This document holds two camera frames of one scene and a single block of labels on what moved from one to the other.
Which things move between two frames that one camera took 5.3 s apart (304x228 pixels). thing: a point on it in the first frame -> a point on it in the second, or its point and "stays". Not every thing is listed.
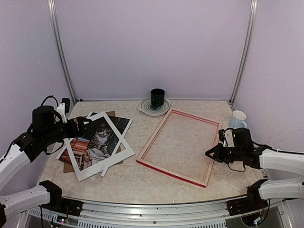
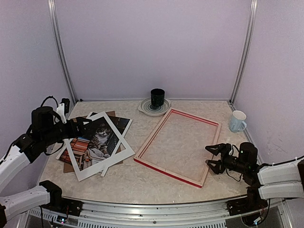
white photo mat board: [100, 165] stays
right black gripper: [217, 149] -> [219, 168]
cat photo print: [103, 142] stays
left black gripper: [81, 131] stays
